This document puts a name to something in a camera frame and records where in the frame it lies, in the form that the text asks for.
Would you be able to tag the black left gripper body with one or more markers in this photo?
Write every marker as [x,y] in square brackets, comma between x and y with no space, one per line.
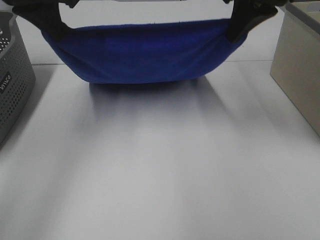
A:
[37,3]

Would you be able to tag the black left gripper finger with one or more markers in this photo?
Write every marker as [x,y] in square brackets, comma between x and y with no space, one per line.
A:
[63,28]
[46,17]

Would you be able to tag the beige storage box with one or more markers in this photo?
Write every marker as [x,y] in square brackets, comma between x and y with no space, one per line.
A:
[296,62]

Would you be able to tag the blue towel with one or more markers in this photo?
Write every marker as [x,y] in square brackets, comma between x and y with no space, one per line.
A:
[130,54]

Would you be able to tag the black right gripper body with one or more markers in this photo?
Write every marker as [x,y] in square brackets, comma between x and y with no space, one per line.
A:
[274,3]

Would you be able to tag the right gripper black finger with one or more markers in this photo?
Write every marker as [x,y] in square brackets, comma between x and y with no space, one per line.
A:
[253,16]
[234,28]

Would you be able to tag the grey perforated plastic basket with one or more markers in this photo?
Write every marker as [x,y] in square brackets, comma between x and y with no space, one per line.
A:
[17,77]

